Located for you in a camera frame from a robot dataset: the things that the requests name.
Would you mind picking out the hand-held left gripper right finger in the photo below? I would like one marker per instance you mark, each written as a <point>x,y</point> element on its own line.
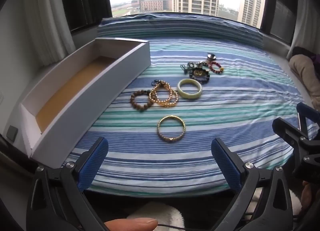
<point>225,163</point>

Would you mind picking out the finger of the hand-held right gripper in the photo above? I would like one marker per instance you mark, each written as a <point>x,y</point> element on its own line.
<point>306,116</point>
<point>285,128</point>

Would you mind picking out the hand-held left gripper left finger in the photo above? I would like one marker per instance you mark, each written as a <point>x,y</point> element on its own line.
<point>93,161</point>

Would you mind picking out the white cardboard box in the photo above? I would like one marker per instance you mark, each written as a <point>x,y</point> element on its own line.
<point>82,111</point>

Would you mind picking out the gold bangle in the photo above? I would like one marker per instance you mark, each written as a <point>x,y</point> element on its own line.
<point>159,127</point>

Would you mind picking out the pale green jade bangle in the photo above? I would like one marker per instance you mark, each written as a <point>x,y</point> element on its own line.
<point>180,91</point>

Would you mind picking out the person's right hand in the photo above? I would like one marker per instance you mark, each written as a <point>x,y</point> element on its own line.
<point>311,196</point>

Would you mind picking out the person's left hand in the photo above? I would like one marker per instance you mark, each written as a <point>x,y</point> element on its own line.
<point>132,224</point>

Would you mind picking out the blue striped bed sheet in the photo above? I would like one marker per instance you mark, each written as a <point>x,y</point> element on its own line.
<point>225,126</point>

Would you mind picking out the beige cushion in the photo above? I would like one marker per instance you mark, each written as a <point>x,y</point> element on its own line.
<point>303,71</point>

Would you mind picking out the white fluffy cloth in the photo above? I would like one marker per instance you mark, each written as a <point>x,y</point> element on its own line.
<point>160,212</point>

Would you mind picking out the silver metal trinket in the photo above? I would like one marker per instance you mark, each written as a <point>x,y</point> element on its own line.
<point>211,57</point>

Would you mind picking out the white curtain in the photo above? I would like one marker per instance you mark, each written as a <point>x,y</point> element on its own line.
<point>50,16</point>
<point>306,9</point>

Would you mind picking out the black wall panel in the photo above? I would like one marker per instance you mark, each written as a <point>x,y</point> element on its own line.
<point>12,133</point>

